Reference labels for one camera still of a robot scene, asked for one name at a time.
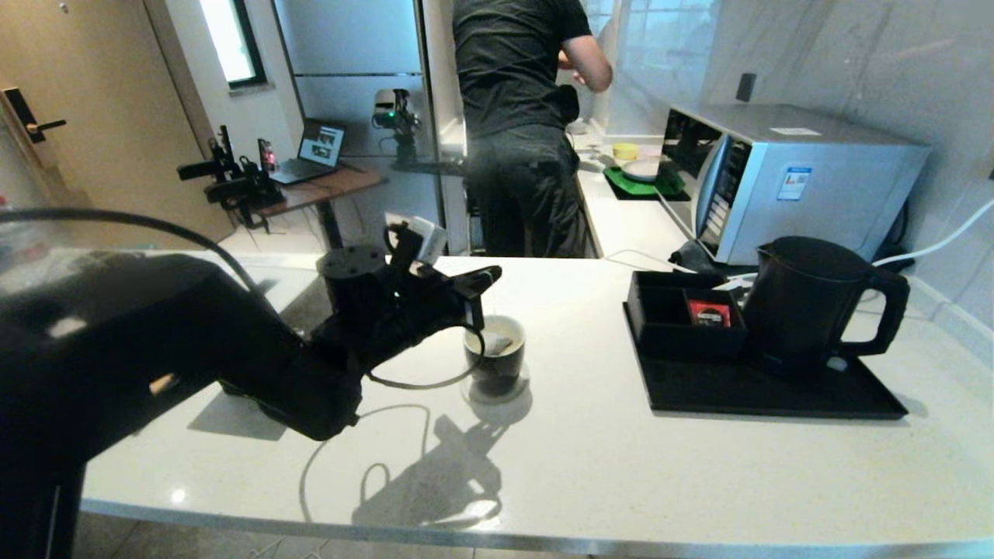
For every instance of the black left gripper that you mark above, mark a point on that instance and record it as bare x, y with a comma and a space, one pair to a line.
435, 307

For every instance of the white tea bag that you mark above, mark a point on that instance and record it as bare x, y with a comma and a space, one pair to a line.
497, 344

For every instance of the black electric kettle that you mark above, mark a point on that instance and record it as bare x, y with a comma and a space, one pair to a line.
800, 318

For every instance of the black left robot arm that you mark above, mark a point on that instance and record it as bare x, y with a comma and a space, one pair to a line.
116, 349

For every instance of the black mug white inside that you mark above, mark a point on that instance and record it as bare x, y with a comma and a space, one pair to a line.
497, 373

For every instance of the white round saucer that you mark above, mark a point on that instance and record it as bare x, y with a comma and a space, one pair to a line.
520, 392

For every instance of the black curved desk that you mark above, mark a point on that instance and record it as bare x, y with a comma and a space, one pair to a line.
427, 165

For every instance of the green mat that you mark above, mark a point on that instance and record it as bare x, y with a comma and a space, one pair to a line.
621, 185

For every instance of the brown wooden table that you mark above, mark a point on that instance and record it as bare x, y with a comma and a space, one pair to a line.
342, 182

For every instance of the black compartment sachet box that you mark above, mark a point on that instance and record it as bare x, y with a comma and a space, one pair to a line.
660, 338

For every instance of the white plate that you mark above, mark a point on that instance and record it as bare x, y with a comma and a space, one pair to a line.
641, 169

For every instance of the yellow bowl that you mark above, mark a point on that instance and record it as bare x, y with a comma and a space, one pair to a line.
626, 150

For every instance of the person in black shirt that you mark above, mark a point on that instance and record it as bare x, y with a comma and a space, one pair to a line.
512, 78

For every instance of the pink bowl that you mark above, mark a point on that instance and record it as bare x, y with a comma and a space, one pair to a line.
648, 151

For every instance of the open laptop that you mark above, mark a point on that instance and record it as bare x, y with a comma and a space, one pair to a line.
318, 151

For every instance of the dark grey power plug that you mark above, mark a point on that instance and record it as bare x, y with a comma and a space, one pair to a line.
699, 258

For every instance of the red sachet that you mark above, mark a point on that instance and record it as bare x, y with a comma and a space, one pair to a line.
710, 314

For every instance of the silver refrigerator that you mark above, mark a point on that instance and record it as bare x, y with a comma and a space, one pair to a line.
349, 39

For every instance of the black rectangular serving tray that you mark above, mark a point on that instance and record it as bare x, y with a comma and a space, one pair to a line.
776, 396

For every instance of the silver microwave oven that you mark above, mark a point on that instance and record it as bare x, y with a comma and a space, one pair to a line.
815, 194

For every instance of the dark framed window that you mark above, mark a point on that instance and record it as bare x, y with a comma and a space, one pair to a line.
233, 39

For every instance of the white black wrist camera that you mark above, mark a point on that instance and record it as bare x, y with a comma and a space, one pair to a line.
423, 237

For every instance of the grey camera device green light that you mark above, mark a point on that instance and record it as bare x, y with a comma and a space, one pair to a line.
392, 109

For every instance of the black wall outlet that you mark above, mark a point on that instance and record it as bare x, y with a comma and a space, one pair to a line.
747, 87

